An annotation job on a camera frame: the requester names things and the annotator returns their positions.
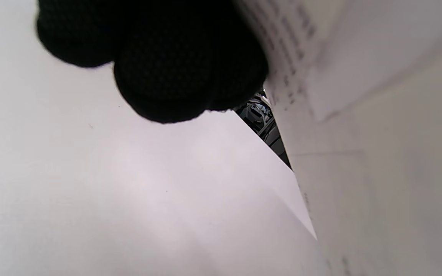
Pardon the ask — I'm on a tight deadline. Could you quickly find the printed worksheet document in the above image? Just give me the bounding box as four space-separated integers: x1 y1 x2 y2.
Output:
233 0 442 276

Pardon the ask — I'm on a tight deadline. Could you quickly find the person's left hand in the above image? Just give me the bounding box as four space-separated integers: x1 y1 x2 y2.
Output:
35 0 270 124

